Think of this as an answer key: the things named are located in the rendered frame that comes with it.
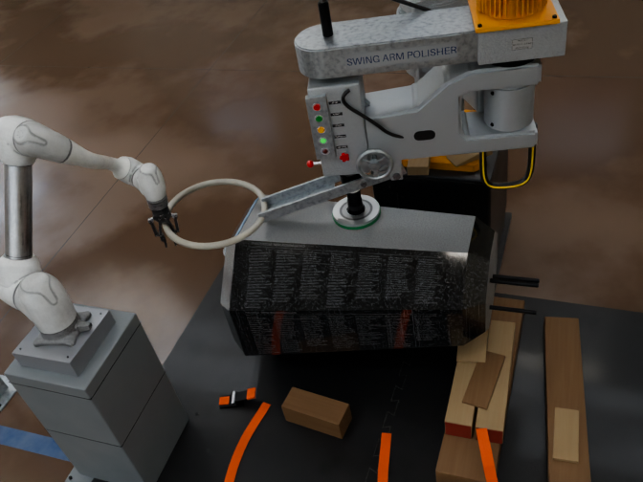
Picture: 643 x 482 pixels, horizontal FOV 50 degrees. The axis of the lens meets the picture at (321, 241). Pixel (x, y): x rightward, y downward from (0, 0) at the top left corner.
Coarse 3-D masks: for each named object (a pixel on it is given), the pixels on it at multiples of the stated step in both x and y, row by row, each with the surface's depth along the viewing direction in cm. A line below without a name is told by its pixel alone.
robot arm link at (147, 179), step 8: (144, 168) 289; (152, 168) 289; (136, 176) 294; (144, 176) 288; (152, 176) 289; (160, 176) 292; (136, 184) 295; (144, 184) 290; (152, 184) 290; (160, 184) 293; (144, 192) 294; (152, 192) 293; (160, 192) 294; (152, 200) 296
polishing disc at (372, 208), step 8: (344, 200) 316; (368, 200) 313; (336, 208) 312; (344, 208) 311; (368, 208) 309; (376, 208) 308; (336, 216) 308; (344, 216) 307; (352, 216) 307; (360, 216) 306; (368, 216) 305; (376, 216) 305; (344, 224) 304; (352, 224) 303; (360, 224) 302
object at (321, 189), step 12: (312, 180) 307; (324, 180) 306; (336, 180) 306; (360, 180) 291; (384, 180) 290; (288, 192) 312; (300, 192) 311; (312, 192) 308; (324, 192) 297; (336, 192) 296; (348, 192) 296; (276, 204) 315; (288, 204) 302; (300, 204) 302; (312, 204) 301; (264, 216) 308; (276, 216) 307
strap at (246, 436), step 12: (264, 408) 336; (252, 420) 332; (252, 432) 327; (480, 432) 286; (240, 444) 323; (384, 444) 311; (480, 444) 282; (240, 456) 318; (384, 456) 307; (492, 456) 278; (228, 468) 315; (384, 468) 303; (492, 468) 277; (228, 480) 310; (384, 480) 298; (492, 480) 277
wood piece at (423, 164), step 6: (408, 162) 330; (414, 162) 329; (420, 162) 329; (426, 162) 328; (408, 168) 328; (414, 168) 327; (420, 168) 327; (426, 168) 326; (408, 174) 330; (414, 174) 330; (420, 174) 329; (426, 174) 328
